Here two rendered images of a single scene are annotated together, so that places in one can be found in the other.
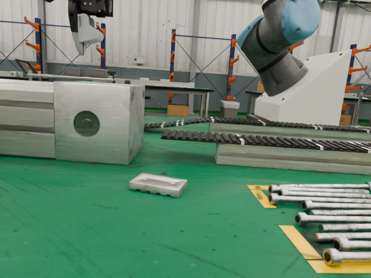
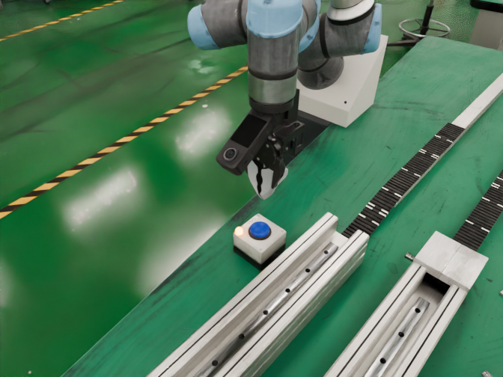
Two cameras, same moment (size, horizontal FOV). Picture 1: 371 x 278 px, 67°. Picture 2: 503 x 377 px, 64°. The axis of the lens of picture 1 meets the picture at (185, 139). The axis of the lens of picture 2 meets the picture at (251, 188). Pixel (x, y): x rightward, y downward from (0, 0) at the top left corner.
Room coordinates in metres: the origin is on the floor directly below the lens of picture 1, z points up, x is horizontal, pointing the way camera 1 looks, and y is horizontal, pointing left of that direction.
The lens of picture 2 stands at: (0.34, 0.70, 1.46)
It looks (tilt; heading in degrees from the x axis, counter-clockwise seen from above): 42 degrees down; 312
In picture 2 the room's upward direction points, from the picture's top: straight up
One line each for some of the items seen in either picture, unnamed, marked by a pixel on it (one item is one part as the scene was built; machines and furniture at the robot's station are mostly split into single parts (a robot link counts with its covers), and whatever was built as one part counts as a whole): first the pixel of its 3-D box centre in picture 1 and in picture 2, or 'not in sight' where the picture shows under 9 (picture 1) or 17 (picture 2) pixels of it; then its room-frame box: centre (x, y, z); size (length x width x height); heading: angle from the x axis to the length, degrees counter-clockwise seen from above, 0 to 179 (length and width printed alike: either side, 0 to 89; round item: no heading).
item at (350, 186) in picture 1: (326, 186); not in sight; (0.28, -0.15, 0.78); 0.11 x 0.01 x 0.01; 98
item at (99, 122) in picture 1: (107, 117); (437, 270); (0.39, 0.11, 0.83); 0.12 x 0.09 x 0.10; 179
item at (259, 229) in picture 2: not in sight; (260, 230); (0.70, 0.27, 0.84); 0.04 x 0.04 x 0.02
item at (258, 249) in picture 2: not in sight; (262, 243); (0.69, 0.27, 0.81); 0.10 x 0.08 x 0.06; 179
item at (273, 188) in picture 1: (319, 191); not in sight; (0.27, -0.14, 0.78); 0.11 x 0.01 x 0.01; 98
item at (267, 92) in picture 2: not in sight; (270, 82); (0.70, 0.25, 1.16); 0.08 x 0.08 x 0.05
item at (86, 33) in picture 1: (86, 35); (276, 179); (0.68, 0.25, 0.98); 0.06 x 0.03 x 0.09; 89
